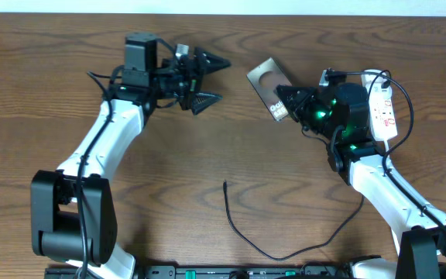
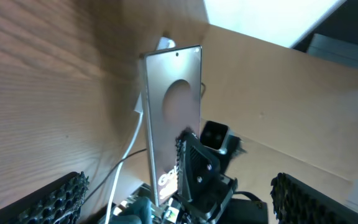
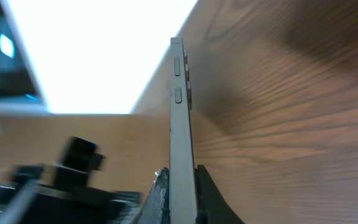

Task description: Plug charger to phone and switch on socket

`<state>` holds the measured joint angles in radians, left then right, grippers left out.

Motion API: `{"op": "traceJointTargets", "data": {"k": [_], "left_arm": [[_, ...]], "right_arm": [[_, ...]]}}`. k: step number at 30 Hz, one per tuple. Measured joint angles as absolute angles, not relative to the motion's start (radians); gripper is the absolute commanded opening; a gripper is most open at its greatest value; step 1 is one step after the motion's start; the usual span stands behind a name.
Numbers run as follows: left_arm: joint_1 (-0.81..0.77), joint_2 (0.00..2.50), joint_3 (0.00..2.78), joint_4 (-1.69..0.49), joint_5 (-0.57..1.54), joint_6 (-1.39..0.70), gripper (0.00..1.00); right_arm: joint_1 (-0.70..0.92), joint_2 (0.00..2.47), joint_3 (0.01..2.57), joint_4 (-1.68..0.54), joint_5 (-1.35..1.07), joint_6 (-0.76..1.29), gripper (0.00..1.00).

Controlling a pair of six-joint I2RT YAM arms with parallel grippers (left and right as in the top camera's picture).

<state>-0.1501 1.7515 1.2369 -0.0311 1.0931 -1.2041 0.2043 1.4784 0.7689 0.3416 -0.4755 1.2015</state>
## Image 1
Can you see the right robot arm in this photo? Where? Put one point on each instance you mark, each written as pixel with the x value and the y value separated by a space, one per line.
pixel 356 118

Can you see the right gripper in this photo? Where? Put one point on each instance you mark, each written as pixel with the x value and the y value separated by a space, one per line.
pixel 304 95

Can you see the white power strip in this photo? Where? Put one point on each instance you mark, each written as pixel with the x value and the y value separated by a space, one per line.
pixel 381 116

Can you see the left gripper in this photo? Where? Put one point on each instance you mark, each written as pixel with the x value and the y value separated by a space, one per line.
pixel 193 78

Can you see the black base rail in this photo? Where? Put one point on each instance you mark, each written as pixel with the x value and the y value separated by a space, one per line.
pixel 171 272

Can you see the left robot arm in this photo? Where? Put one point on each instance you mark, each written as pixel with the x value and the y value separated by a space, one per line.
pixel 73 217

